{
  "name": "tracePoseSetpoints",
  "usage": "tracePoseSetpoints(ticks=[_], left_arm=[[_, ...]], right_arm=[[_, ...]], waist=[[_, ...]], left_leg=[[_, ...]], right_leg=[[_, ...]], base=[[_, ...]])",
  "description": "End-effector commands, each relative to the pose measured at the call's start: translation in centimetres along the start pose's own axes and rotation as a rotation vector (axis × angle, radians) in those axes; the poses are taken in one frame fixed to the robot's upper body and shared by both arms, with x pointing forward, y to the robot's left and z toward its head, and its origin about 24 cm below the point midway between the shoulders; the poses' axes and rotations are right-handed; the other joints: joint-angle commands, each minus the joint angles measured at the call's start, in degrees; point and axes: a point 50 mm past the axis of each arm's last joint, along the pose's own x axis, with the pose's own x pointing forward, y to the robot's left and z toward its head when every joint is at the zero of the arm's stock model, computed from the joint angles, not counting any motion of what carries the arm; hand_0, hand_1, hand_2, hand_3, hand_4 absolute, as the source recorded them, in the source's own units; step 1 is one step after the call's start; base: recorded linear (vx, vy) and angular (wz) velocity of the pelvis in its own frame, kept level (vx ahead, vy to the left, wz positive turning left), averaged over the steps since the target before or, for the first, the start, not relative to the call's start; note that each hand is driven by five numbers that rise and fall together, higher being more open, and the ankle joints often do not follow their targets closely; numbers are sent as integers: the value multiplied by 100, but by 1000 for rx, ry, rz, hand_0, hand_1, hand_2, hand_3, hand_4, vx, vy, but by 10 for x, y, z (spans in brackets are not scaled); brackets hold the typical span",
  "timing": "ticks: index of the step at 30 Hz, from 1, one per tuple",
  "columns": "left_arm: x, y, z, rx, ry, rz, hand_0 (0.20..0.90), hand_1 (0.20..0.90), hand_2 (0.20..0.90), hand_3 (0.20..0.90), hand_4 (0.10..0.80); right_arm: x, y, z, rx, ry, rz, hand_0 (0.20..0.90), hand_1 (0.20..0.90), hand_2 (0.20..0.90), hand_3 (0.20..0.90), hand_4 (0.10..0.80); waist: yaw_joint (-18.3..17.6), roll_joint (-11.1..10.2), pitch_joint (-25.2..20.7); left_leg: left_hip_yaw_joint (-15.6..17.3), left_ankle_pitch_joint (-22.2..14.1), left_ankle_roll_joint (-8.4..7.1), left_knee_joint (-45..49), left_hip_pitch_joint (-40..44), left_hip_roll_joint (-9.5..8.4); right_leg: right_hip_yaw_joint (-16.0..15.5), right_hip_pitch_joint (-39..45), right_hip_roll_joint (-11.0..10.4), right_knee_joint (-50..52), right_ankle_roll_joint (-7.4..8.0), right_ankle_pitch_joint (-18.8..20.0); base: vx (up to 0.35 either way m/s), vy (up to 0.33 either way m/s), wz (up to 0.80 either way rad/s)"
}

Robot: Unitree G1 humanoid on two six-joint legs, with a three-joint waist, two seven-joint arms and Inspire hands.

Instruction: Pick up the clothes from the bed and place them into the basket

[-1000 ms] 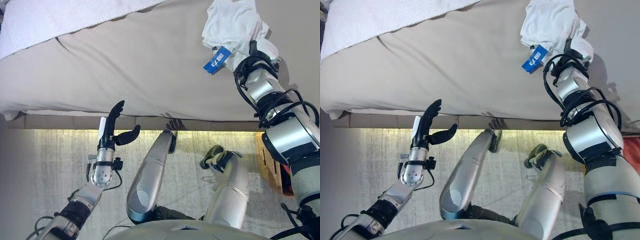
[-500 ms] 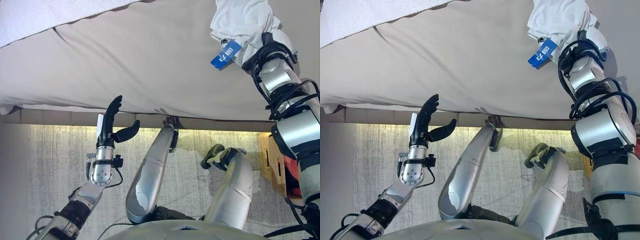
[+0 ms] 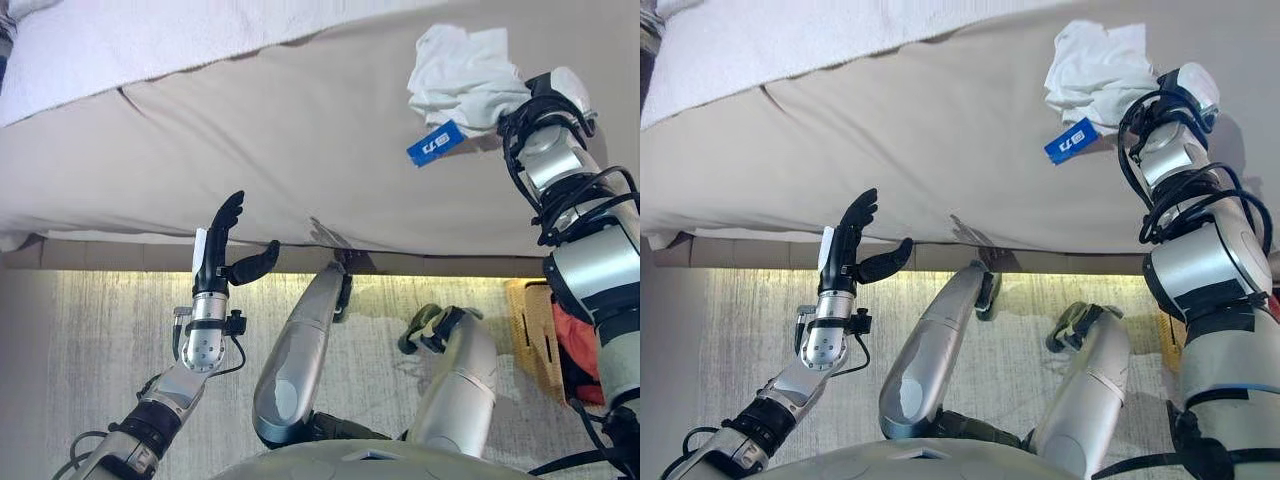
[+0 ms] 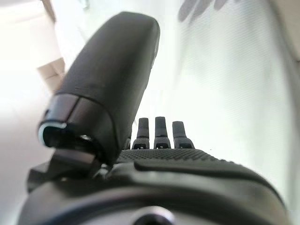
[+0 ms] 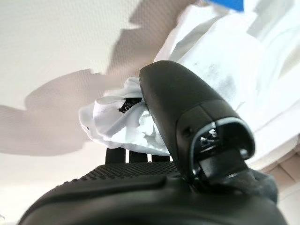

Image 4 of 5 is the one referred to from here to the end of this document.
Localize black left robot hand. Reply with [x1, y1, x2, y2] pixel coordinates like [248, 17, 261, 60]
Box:
[17, 11, 290, 225]

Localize bed with white duvet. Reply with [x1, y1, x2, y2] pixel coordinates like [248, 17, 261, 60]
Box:
[270, 0, 300, 73]

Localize brown wooden nightstand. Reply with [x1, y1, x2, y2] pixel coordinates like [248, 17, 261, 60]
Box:
[36, 57, 68, 93]

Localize white textured blanket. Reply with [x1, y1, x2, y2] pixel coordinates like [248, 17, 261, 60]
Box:
[161, 0, 289, 202]

